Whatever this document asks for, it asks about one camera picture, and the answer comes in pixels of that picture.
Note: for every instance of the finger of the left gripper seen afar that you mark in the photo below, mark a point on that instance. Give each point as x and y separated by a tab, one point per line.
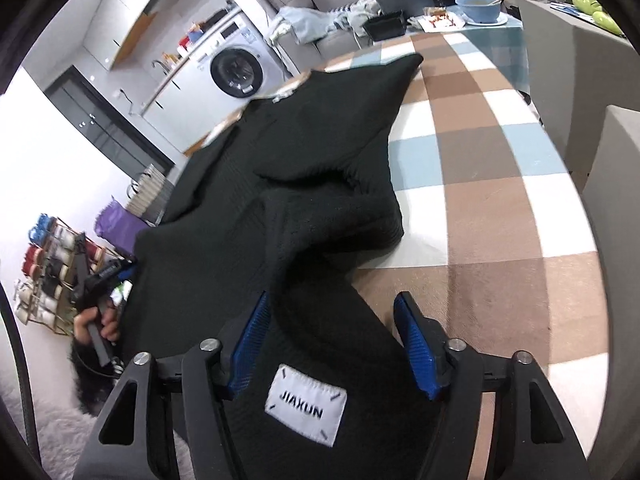
115	272

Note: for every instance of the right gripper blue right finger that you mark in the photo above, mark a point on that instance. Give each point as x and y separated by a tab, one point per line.
531	435

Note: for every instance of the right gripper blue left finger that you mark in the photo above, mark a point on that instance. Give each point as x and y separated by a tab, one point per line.
134	435

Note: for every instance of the black knit sweater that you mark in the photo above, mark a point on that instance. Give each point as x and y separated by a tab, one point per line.
285	203

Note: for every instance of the light blue clothes pile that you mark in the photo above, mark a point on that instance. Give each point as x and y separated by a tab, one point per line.
306	25

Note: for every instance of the left hand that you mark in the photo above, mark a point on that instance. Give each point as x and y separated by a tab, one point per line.
106	318

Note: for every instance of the shoe rack with shoes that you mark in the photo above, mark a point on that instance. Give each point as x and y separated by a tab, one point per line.
43	295

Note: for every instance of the purple bag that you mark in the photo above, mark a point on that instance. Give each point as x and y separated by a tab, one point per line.
119	226

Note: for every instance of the woven laundry basket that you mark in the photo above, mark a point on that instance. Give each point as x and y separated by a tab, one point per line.
148	195

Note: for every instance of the checkered table cloth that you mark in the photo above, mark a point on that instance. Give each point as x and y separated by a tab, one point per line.
496	244

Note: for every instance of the white washing machine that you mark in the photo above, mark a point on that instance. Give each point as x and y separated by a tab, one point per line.
235	65

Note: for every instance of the grey sofa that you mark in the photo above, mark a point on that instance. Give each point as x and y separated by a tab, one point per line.
435	20

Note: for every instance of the small black tray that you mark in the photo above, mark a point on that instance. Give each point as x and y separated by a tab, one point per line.
386	26

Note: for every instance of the grey cabinet box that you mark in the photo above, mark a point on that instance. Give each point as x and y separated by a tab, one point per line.
576	71

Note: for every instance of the blue bowl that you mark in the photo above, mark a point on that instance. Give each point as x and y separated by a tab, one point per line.
480	11

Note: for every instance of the green plush toy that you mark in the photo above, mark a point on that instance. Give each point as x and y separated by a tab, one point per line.
598	16

